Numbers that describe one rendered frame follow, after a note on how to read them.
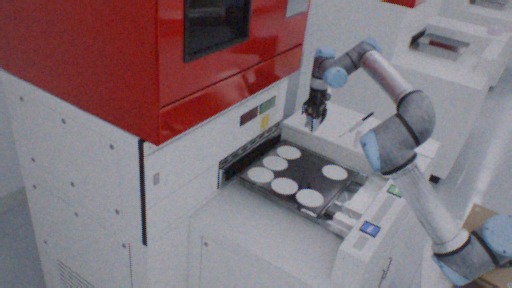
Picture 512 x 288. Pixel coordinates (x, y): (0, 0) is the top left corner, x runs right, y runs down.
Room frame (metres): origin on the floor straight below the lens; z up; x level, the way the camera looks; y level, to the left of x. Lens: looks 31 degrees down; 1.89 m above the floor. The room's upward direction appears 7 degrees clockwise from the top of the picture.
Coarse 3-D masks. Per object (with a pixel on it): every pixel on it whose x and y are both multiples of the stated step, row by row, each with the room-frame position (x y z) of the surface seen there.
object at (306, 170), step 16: (288, 144) 1.65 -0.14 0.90; (288, 160) 1.53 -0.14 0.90; (304, 160) 1.54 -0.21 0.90; (320, 160) 1.56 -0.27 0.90; (240, 176) 1.37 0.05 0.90; (288, 176) 1.41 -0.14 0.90; (304, 176) 1.43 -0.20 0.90; (320, 176) 1.44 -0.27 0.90; (320, 192) 1.33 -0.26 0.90; (336, 192) 1.35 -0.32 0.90; (320, 208) 1.24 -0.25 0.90
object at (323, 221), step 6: (246, 186) 1.41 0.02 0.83; (258, 192) 1.38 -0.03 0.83; (270, 198) 1.35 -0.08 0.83; (282, 204) 1.32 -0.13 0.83; (294, 210) 1.30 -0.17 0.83; (306, 216) 1.27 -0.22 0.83; (312, 216) 1.26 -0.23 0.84; (318, 222) 1.24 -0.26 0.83; (324, 222) 1.23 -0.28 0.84; (330, 222) 1.23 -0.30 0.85
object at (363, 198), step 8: (368, 184) 1.45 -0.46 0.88; (360, 192) 1.39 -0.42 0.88; (368, 192) 1.40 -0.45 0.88; (376, 192) 1.40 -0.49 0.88; (352, 200) 1.33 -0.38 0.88; (360, 200) 1.34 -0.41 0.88; (368, 200) 1.35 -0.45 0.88; (352, 216) 1.24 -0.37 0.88; (336, 232) 1.17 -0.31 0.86; (344, 232) 1.16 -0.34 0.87
